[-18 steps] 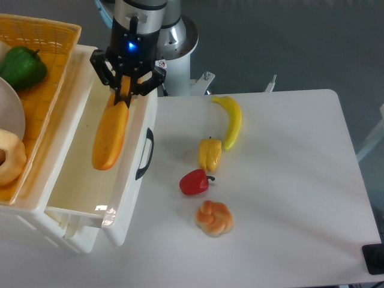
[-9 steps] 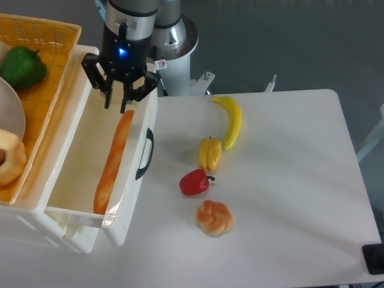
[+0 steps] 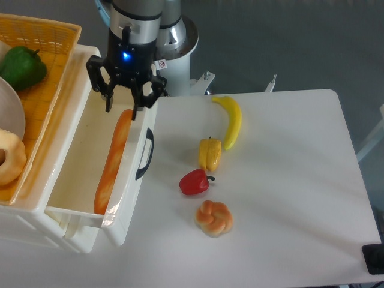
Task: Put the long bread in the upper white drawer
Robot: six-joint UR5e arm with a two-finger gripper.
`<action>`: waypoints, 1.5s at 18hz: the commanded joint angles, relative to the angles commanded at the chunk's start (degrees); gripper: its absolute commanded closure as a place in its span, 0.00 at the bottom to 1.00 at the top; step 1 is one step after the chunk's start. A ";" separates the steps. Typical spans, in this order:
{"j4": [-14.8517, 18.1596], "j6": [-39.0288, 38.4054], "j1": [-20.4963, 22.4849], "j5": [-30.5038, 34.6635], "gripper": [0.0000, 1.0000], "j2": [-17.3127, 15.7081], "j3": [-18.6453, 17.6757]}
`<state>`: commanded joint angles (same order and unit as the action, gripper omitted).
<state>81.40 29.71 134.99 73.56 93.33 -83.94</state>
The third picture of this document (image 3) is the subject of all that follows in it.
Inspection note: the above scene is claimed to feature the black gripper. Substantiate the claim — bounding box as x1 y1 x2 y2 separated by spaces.
86 29 167 121

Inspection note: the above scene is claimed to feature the long orange bread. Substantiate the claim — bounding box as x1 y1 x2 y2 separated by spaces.
94 109 133 215

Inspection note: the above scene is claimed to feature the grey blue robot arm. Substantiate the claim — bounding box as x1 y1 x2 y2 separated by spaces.
86 1 182 112

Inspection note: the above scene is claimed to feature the upper white drawer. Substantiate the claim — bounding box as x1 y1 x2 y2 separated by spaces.
44 61 158 247

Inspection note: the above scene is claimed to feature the round knotted bread roll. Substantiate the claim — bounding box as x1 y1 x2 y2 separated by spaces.
194 200 233 237

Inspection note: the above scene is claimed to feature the white drawer cabinet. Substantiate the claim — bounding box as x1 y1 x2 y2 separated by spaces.
1 44 100 252

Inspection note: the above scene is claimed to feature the yellow plastic basket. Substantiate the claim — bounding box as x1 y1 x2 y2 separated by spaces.
1 13 82 206

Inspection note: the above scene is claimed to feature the yellow bell pepper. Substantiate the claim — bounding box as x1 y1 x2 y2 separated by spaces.
198 137 222 172

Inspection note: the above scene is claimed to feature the red bell pepper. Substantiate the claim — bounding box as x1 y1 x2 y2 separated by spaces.
179 169 215 196

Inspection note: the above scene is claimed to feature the green bell pepper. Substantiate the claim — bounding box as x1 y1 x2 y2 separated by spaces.
1 46 47 91

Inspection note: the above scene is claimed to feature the beige plate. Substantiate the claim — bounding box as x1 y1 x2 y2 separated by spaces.
1 78 26 140

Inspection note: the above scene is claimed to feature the yellow banana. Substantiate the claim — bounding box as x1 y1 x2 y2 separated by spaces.
211 96 242 151

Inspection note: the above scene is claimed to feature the pale food in basket corner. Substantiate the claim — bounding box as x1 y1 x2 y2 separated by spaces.
0 41 11 62

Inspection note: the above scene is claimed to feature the white object at right edge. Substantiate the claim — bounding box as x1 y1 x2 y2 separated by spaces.
356 105 383 162

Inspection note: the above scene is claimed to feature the black device at table edge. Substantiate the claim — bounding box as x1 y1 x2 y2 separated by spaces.
362 244 384 275

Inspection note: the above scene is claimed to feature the black drawer handle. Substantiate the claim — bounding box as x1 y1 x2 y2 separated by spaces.
135 128 154 180

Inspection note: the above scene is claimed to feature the black cable on pedestal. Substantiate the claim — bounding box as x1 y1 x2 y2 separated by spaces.
154 59 170 97

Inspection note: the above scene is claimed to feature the white bracket with bolt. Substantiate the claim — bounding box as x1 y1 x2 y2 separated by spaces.
190 71 215 96

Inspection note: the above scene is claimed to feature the ring doughnut bread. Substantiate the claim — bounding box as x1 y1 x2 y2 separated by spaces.
1 129 27 186

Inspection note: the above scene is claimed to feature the white bracket right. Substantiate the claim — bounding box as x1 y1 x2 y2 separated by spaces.
264 74 277 92

